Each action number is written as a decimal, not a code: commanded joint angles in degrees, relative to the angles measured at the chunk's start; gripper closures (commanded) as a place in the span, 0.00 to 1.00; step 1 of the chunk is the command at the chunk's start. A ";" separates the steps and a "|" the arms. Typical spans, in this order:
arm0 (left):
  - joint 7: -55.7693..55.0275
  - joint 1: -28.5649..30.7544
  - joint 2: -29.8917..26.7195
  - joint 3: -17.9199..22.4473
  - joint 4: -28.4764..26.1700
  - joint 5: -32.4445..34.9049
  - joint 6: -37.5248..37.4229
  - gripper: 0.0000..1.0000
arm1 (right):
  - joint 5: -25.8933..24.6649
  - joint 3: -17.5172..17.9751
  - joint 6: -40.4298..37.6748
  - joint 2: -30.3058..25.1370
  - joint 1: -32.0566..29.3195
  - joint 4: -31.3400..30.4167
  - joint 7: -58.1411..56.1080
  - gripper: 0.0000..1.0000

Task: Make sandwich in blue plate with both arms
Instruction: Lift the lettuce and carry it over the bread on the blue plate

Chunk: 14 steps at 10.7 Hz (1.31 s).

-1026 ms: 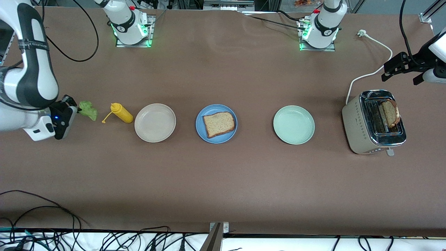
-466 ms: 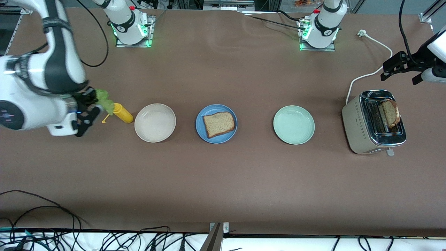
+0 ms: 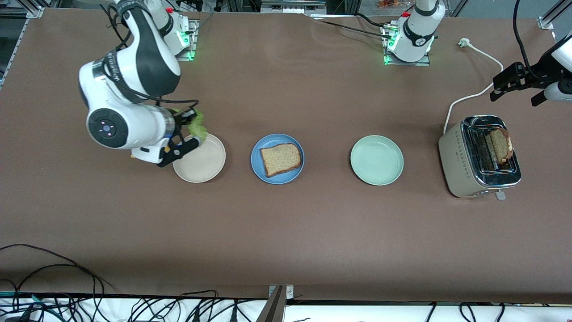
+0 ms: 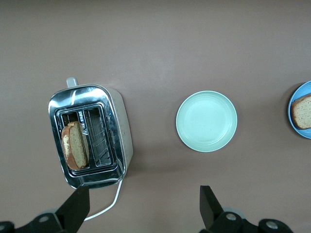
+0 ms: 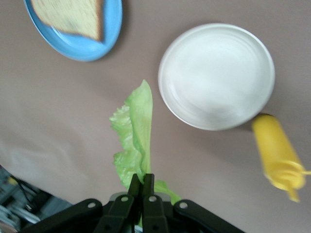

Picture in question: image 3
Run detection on green lettuce leaf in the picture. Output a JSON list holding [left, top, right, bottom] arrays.
[[172, 107, 210, 144]]

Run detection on brown bread slice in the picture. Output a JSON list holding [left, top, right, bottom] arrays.
[[260, 143, 303, 178], [487, 127, 514, 164]]

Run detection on blue round plate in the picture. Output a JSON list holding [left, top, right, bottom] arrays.
[[250, 134, 305, 185]]

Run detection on beige round plate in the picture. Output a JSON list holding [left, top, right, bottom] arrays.
[[172, 133, 227, 183]]

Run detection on pale green round plate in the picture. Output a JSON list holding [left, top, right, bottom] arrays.
[[350, 135, 404, 186]]

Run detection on beige chrome two-slot toaster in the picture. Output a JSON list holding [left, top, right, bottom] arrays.
[[438, 115, 522, 200]]

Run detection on silver metal box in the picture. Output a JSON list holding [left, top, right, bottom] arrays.
[[261, 0, 327, 15]]

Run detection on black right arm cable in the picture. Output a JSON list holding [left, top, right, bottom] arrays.
[[102, 4, 200, 118]]

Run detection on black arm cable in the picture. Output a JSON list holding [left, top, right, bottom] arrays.
[[512, 0, 548, 81], [102, 4, 200, 118]]

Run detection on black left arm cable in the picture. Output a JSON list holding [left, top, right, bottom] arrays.
[[512, 0, 548, 81]]

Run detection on aluminium frame profile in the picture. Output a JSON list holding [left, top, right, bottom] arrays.
[[26, 0, 61, 18], [538, 0, 572, 30]]

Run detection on white toaster power cord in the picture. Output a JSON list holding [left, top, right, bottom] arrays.
[[443, 38, 505, 135]]

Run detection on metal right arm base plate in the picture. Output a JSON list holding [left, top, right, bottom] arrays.
[[177, 19, 199, 62]]

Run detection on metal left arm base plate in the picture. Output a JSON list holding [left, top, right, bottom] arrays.
[[383, 22, 432, 67]]

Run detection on black base power cable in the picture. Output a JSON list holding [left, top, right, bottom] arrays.
[[308, 13, 396, 40]]

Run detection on thin black cable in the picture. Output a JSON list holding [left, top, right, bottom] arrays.
[[0, 264, 105, 322], [0, 243, 114, 291]]

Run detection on grey perforated side rail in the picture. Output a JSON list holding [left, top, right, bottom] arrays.
[[0, 17, 32, 90]]

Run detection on metal table edge bracket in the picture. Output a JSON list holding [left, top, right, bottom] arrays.
[[258, 284, 294, 322]]

